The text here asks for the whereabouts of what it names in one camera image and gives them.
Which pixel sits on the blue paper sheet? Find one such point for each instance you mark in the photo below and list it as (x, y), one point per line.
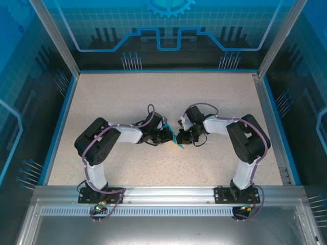
(168, 126)

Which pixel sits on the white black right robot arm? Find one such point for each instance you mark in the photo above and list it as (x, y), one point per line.
(215, 125)

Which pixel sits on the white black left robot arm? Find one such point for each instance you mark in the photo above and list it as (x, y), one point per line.
(127, 134)

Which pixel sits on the metal sheet tray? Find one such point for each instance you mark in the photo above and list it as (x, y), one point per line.
(166, 229)

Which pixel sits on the blue table edge strip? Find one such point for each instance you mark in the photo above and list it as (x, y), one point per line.
(60, 127)
(280, 127)

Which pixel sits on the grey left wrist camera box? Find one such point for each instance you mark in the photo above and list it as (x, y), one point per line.
(165, 120)

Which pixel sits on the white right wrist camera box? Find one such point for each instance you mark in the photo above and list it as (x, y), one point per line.
(185, 123)

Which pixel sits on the aluminium side rail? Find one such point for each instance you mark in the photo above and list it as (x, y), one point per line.
(265, 102)

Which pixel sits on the aluminium frame beam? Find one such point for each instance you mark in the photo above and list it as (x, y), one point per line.
(166, 194)

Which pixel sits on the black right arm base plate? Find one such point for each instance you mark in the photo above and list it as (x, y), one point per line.
(221, 195)

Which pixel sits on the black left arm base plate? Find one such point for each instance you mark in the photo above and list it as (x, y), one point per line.
(84, 196)

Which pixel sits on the printed blue enclosure panel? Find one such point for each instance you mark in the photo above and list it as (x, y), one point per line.
(306, 89)
(25, 89)
(102, 20)

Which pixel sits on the aluminium enclosure post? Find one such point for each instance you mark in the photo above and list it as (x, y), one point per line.
(54, 33)
(282, 33)

